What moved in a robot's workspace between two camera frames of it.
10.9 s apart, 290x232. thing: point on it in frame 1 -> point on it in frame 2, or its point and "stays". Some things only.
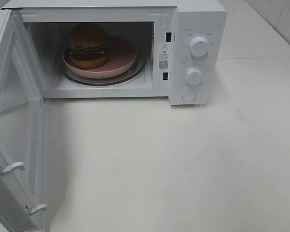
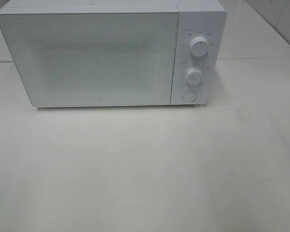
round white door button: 189,95 stays
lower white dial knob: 194,76 stays
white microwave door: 18,193 -> 96,58
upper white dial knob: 198,46 stays
